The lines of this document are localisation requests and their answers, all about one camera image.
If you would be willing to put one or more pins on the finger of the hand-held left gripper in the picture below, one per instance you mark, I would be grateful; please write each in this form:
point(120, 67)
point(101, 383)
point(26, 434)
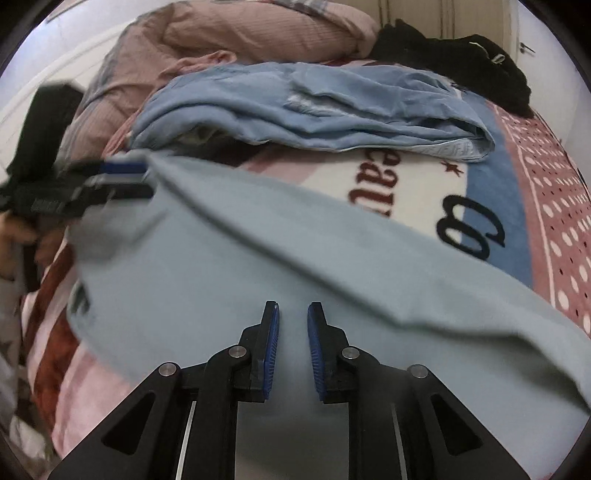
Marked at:
point(123, 180)

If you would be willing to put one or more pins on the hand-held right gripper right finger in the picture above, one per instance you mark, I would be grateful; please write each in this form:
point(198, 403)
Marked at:
point(318, 350)

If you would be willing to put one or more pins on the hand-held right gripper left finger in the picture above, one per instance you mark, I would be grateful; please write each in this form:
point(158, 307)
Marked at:
point(271, 350)

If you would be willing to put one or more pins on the light blue pants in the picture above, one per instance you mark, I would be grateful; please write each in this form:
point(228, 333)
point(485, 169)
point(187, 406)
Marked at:
point(286, 258)

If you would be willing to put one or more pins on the person's left hand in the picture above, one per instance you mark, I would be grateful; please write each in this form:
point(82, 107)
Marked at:
point(23, 244)

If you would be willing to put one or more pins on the pink striped quilt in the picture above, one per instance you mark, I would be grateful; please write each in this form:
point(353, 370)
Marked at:
point(184, 50)

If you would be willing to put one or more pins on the blue denim garment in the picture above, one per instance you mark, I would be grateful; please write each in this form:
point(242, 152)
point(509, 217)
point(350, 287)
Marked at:
point(314, 108)

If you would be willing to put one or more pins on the printed blanket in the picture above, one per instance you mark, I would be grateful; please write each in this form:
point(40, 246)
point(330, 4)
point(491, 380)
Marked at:
point(531, 194)

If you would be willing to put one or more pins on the black garment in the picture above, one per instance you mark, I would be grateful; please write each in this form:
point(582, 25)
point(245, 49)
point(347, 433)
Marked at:
point(455, 64)

